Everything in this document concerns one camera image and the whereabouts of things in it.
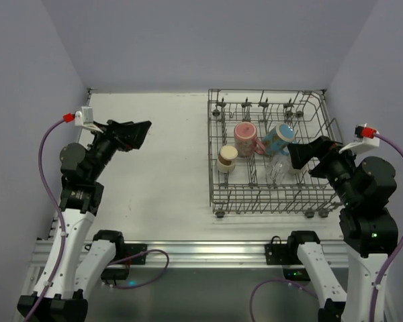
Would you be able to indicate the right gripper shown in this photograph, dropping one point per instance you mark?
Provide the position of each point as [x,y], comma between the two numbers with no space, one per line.
[323,155]

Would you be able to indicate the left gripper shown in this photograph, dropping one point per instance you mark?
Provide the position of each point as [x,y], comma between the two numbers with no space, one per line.
[115,135]

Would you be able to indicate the blue butterfly mug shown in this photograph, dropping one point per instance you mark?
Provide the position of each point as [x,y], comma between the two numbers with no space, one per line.
[278,138]

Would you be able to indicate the pink patterned mug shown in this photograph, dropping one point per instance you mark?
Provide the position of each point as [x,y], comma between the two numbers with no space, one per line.
[246,140]

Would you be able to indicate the cream and brown cup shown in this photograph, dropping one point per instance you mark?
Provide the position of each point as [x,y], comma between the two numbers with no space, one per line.
[226,160]

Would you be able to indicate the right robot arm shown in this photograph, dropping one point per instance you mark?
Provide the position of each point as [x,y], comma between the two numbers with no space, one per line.
[369,231]

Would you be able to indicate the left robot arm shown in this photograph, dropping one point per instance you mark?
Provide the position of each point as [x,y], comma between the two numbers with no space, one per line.
[63,290]

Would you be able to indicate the beige plastic cup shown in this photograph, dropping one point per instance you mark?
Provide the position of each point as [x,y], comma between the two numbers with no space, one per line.
[295,171]

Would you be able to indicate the clear drinking glass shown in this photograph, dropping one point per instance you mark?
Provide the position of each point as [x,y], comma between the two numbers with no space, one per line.
[277,169]

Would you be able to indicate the grey wire dish rack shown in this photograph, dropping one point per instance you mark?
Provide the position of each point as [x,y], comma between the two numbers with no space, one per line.
[245,190]

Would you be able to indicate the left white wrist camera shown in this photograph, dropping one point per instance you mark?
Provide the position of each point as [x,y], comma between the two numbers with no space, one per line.
[84,119]

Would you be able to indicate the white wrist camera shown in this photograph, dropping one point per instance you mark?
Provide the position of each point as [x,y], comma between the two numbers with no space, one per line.
[84,119]
[365,140]

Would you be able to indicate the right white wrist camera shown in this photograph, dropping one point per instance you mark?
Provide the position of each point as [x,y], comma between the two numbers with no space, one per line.
[365,140]

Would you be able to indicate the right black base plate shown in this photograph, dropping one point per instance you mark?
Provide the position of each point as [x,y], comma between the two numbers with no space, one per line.
[276,252]

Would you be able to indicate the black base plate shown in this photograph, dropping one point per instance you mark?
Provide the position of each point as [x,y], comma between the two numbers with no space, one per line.
[276,252]
[135,251]

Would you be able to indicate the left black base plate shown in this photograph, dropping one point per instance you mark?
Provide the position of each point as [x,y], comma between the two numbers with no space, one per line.
[135,251]

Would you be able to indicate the aluminium mounting rail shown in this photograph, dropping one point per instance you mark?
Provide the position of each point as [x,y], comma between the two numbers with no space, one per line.
[207,254]

